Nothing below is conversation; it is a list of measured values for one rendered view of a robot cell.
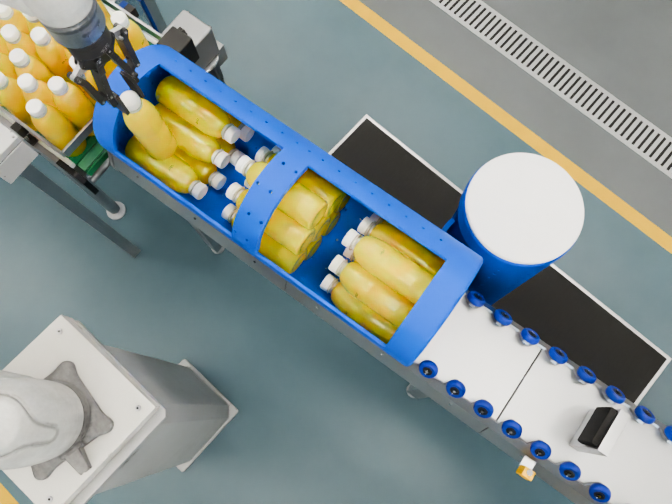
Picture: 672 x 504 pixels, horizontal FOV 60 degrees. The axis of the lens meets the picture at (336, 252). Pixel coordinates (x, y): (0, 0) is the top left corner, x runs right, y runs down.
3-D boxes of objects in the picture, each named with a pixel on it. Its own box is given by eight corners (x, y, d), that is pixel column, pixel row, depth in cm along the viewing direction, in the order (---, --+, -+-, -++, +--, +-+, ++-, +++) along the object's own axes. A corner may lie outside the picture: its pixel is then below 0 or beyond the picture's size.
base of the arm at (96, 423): (51, 498, 120) (39, 503, 115) (-6, 411, 123) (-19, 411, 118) (127, 441, 124) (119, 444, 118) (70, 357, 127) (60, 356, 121)
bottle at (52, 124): (85, 158, 156) (49, 123, 137) (58, 157, 156) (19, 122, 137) (89, 133, 157) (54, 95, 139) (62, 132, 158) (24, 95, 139)
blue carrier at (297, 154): (402, 370, 136) (415, 365, 108) (122, 166, 150) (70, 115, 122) (469, 273, 141) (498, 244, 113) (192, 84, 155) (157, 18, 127)
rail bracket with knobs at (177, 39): (181, 83, 161) (170, 62, 151) (161, 70, 162) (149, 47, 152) (204, 57, 163) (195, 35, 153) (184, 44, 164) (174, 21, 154)
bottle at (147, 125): (164, 127, 138) (133, 80, 119) (184, 146, 136) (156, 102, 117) (140, 147, 136) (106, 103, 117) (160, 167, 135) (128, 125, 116)
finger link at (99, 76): (102, 56, 100) (96, 61, 99) (117, 99, 110) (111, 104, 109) (85, 45, 100) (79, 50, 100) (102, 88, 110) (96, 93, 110)
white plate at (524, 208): (544, 134, 141) (543, 136, 142) (444, 181, 138) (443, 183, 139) (607, 231, 135) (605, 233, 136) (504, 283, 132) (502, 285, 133)
